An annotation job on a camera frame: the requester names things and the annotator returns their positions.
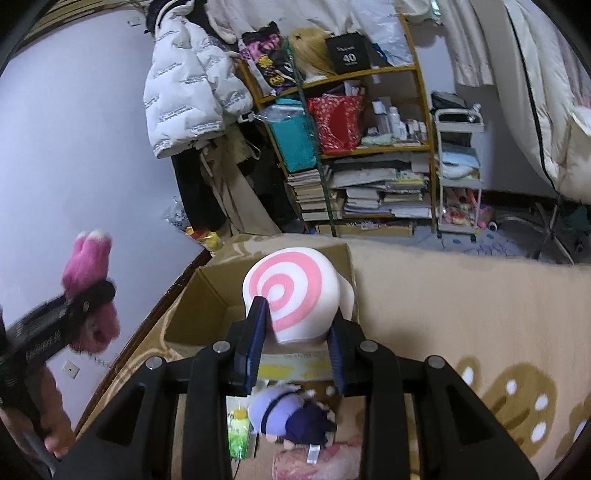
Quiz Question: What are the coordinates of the green tissue pack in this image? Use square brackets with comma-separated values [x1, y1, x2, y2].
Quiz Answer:
[226, 397, 250, 460]

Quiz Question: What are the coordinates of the pink packet bag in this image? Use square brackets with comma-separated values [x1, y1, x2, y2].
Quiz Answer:
[271, 440, 362, 480]

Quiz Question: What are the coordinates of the pink plush bear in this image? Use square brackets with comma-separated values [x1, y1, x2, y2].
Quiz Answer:
[61, 230, 120, 354]

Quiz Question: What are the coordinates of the purple haired plush doll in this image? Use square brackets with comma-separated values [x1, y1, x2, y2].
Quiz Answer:
[247, 383, 337, 450]

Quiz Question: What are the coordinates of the pink swirl roll plush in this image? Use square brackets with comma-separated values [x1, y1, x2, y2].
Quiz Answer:
[242, 247, 356, 345]

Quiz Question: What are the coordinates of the person left hand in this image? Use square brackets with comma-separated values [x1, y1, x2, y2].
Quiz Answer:
[1, 366, 76, 460]

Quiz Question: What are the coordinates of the cardboard box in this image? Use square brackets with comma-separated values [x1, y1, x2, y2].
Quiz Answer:
[163, 234, 356, 382]

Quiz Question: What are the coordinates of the beige patterned carpet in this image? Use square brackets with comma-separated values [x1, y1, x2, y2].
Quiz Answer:
[79, 239, 590, 479]

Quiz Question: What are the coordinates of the snack bag on floor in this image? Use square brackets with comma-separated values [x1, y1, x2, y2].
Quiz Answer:
[162, 197, 223, 253]

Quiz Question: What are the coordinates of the beige trench coat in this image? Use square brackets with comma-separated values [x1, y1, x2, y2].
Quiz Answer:
[201, 137, 281, 236]

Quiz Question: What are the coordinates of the stack of books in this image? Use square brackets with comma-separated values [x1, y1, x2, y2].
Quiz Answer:
[287, 155, 432, 223]

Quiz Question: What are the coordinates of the white rolling cart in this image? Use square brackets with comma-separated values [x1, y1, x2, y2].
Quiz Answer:
[434, 107, 485, 243]

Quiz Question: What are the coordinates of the wooden bookshelf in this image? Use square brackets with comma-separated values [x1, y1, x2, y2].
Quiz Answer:
[238, 5, 436, 232]

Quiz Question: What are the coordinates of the white puffer jacket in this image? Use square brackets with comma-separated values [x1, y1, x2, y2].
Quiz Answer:
[143, 1, 253, 159]

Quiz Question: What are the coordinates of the teal bag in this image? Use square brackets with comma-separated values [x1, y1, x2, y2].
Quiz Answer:
[264, 98, 317, 173]

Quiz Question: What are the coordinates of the red gift bag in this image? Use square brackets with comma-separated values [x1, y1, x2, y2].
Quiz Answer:
[308, 94, 363, 154]

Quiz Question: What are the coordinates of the black box with 40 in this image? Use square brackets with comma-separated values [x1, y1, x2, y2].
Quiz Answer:
[325, 32, 370, 75]

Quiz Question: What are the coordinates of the blonde wig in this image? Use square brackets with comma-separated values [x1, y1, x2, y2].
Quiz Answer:
[288, 27, 335, 81]

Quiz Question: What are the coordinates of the cream curtain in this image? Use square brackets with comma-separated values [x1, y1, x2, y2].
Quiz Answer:
[205, 0, 495, 87]

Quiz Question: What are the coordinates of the lower wall socket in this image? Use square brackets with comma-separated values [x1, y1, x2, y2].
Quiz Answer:
[62, 360, 80, 379]

